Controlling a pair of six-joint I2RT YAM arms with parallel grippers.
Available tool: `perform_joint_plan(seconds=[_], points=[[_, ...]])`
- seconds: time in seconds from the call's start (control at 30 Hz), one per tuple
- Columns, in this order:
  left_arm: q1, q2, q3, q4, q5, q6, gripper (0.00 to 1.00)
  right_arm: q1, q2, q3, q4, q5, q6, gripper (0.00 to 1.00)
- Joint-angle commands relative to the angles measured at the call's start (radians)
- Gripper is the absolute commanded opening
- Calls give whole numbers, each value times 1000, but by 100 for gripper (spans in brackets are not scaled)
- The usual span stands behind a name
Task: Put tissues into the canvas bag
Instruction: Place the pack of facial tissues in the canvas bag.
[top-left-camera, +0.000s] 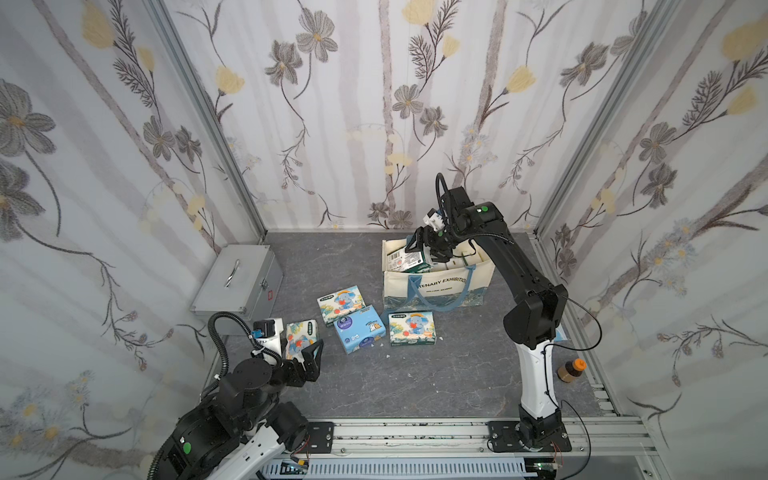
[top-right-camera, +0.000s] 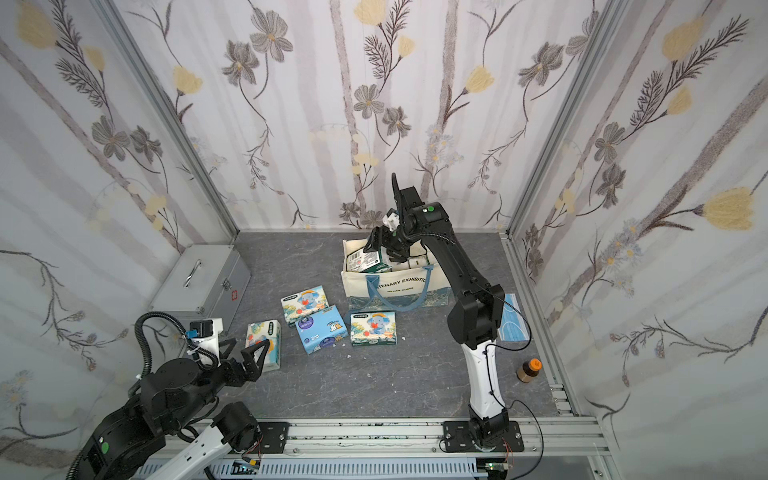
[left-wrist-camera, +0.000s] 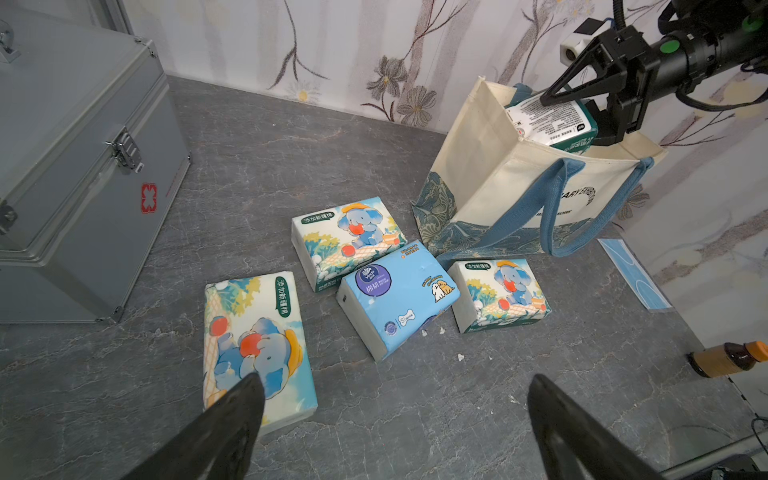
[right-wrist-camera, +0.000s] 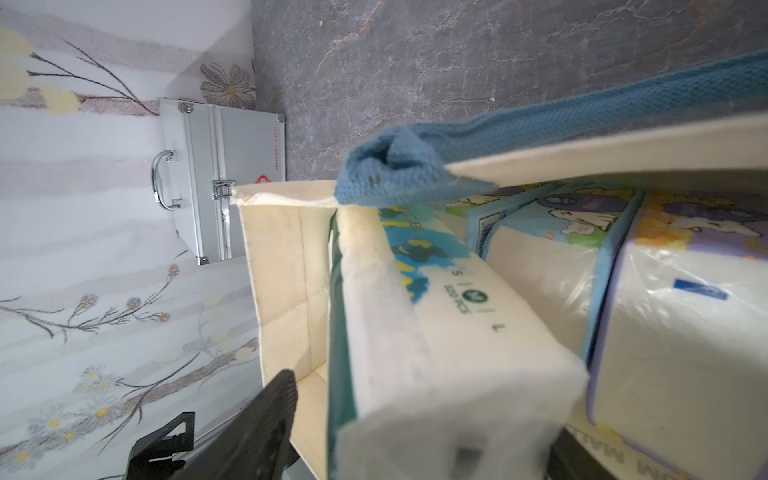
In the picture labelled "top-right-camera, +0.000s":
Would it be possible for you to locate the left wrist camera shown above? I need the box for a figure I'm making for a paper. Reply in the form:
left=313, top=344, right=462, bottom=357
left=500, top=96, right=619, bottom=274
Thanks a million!
left=187, top=318, right=223, bottom=365

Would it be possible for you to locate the elephant tissue pack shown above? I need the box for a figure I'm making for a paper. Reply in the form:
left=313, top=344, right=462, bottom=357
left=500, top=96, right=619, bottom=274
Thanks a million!
left=281, top=286, right=329, bottom=326
left=350, top=312, right=397, bottom=346
left=244, top=319, right=283, bottom=373

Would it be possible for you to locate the cream canvas tote bag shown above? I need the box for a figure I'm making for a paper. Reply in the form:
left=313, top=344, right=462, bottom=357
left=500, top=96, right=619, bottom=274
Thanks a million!
left=341, top=239, right=453, bottom=312

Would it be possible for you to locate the blue tissue pack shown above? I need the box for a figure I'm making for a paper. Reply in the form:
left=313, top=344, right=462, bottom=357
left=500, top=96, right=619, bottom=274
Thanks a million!
left=296, top=306, right=348, bottom=354

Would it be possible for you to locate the white slotted cable duct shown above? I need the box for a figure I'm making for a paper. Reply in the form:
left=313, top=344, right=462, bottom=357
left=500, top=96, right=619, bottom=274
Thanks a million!
left=131, top=458, right=490, bottom=480

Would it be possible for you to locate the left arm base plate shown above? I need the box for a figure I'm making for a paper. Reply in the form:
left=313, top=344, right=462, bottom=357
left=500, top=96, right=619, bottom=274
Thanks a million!
left=245, top=421, right=290, bottom=456

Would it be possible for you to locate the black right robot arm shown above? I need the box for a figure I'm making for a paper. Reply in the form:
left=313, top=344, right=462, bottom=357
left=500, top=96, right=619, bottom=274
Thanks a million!
left=364, top=175, right=513, bottom=450

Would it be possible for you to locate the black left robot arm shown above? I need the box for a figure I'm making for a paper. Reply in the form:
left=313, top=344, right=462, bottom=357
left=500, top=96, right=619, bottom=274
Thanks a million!
left=67, top=311, right=271, bottom=479

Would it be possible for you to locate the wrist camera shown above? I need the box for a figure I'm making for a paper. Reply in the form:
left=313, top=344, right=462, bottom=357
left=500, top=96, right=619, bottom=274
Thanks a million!
left=187, top=318, right=223, bottom=365
left=382, top=209, right=400, bottom=234

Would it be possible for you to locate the green barcode tissue pack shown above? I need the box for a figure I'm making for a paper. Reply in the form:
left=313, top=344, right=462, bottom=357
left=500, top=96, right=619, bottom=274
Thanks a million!
left=345, top=248, right=388, bottom=273

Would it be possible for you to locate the aluminium mounting rail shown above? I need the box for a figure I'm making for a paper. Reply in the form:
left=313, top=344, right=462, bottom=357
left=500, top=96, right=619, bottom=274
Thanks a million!
left=113, top=416, right=613, bottom=460

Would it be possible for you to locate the grey metal box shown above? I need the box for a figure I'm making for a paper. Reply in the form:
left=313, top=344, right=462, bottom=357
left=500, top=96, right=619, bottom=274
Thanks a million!
left=149, top=244, right=251, bottom=332

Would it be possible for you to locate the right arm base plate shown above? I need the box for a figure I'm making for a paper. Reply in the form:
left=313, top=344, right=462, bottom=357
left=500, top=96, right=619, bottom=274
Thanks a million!
left=441, top=420, right=525, bottom=453

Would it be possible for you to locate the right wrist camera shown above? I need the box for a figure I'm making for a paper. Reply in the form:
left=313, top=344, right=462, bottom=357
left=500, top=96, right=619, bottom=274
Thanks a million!
left=382, top=209, right=400, bottom=234

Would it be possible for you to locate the blue face mask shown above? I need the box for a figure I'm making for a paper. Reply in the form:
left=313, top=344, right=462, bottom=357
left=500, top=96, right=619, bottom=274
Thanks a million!
left=498, top=293, right=530, bottom=342

